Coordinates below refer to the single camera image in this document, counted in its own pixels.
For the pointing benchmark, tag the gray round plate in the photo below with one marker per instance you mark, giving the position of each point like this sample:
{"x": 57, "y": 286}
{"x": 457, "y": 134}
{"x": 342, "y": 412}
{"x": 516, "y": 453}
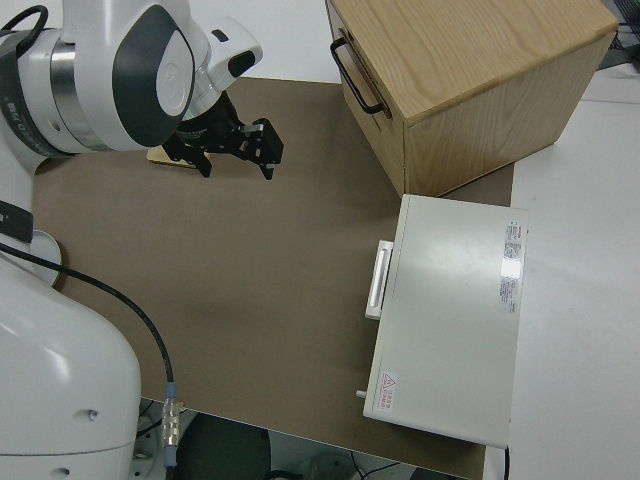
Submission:
{"x": 47, "y": 252}

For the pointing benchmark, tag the black mesh object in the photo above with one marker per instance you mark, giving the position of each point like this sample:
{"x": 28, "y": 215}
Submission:
{"x": 627, "y": 35}

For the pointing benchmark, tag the brown table mat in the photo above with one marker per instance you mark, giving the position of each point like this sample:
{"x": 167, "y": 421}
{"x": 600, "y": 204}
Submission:
{"x": 225, "y": 275}

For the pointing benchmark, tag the white toaster oven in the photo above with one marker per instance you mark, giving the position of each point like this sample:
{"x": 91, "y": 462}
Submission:
{"x": 450, "y": 310}

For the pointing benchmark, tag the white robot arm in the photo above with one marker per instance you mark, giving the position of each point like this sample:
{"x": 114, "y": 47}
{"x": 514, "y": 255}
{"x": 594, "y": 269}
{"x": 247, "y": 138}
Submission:
{"x": 60, "y": 350}

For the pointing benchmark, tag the black round base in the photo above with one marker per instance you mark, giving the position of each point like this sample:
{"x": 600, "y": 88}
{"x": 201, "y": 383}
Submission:
{"x": 225, "y": 450}

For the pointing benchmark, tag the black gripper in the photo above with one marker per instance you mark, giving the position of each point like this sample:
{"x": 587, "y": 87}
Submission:
{"x": 207, "y": 127}

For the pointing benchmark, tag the light wooden drawer cabinet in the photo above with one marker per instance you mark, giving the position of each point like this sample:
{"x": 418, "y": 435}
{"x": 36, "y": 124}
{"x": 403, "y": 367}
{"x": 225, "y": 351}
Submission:
{"x": 465, "y": 75}

